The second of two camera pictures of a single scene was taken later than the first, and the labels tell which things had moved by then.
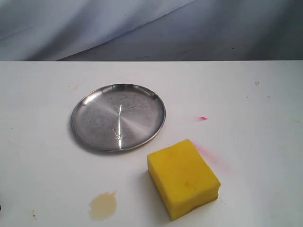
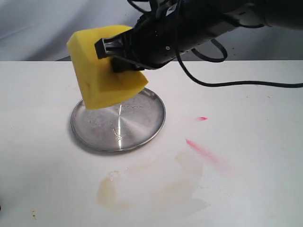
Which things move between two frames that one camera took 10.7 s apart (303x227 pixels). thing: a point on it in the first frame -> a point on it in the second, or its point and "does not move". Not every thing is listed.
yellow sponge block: x=182 y=180 -> x=99 y=83
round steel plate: x=115 y=117 does not move
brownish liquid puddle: x=103 y=206 -> x=172 y=183
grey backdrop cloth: x=151 y=30 does not move
